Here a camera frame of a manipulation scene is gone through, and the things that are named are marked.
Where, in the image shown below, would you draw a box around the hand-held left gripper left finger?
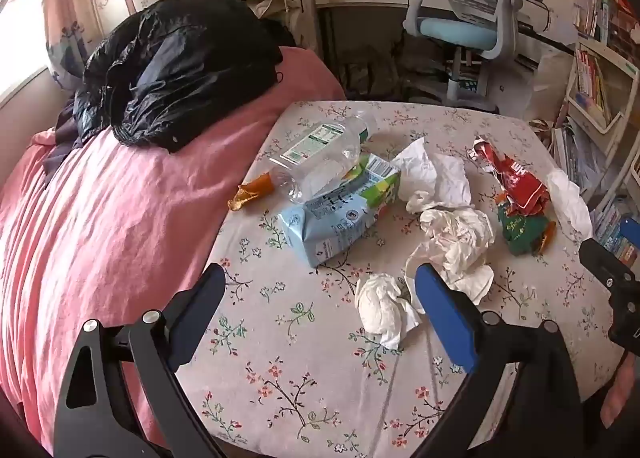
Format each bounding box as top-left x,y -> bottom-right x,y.
52,262 -> 227,458

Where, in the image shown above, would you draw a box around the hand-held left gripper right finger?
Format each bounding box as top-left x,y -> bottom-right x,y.
412,262 -> 586,458

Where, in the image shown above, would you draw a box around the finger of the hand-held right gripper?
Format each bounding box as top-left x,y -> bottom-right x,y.
619,219 -> 640,253
579,237 -> 640,291

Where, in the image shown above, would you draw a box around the small orange peel piece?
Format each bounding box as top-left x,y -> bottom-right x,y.
537,222 -> 557,255

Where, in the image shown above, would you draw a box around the small white tissue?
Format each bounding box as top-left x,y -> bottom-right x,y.
355,273 -> 426,351

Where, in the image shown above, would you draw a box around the narrow white tissue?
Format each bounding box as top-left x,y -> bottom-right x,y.
545,169 -> 594,239

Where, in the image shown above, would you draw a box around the large white tissue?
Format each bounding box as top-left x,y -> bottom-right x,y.
404,205 -> 497,306

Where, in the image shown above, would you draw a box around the green snack wrapper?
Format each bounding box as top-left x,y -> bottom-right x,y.
497,205 -> 551,256

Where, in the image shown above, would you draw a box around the red snack wrapper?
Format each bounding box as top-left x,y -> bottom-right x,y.
470,137 -> 548,216

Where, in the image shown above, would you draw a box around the orange sausage wrapper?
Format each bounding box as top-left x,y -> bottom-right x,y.
227,173 -> 276,213

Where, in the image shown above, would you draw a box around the blue green juice carton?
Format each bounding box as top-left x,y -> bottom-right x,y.
277,154 -> 403,269

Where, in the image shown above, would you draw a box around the clear plastic bottle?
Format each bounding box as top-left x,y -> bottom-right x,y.
267,112 -> 378,203

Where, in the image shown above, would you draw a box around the person's right hand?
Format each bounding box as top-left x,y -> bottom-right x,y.
599,352 -> 635,429

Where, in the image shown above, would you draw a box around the low stack of books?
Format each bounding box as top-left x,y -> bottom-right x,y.
592,195 -> 640,266

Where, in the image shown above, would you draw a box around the pink blanket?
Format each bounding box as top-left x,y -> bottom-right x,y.
0,45 -> 348,454

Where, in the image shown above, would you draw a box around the row of books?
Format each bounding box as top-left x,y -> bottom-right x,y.
575,50 -> 613,126

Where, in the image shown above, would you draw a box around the white bookshelf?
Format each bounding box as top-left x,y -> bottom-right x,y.
552,30 -> 640,219

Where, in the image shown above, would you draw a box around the white plastic bag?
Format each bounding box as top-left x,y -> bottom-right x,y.
532,45 -> 573,121

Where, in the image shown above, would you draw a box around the dark purple cloth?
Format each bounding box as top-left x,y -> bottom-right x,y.
42,98 -> 88,179

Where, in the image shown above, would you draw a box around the upright books on shelf top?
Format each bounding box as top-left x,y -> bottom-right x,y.
572,0 -> 640,46

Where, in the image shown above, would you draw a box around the black jacket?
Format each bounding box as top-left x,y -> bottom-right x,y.
72,0 -> 286,155

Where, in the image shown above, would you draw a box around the grey blue office chair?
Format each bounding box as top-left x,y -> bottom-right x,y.
402,0 -> 553,108

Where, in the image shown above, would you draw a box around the pink printed curtain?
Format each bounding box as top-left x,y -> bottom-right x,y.
42,0 -> 96,88

